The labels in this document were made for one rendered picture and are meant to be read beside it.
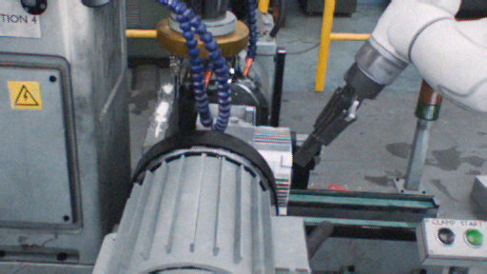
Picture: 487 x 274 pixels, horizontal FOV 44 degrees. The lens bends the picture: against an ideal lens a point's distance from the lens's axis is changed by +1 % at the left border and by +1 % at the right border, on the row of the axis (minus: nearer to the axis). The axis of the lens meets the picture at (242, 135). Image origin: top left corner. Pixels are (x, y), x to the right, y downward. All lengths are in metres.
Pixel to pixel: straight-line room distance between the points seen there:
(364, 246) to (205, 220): 0.83
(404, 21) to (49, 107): 0.64
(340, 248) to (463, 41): 0.57
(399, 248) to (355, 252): 0.10
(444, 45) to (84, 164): 0.66
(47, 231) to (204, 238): 0.73
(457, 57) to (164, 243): 0.61
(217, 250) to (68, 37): 0.59
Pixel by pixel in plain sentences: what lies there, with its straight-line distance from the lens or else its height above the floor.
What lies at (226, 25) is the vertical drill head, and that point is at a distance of 1.14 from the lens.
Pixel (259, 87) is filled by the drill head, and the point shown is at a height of 1.12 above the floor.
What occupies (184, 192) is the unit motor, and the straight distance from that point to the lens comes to 0.62.
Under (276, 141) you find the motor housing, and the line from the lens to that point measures 1.25.
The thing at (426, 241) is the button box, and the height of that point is 1.06.
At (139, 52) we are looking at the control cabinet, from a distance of 4.49.
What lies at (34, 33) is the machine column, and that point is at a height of 1.36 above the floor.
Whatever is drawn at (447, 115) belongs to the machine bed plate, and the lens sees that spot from 2.26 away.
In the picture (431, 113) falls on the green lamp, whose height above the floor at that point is 1.05.
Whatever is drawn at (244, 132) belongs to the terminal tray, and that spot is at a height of 1.13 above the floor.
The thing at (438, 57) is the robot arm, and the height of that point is 1.37.
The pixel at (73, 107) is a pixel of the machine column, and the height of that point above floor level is 1.23.
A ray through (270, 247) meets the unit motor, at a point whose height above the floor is 1.32.
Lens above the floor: 1.69
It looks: 28 degrees down
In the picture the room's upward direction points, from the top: 4 degrees clockwise
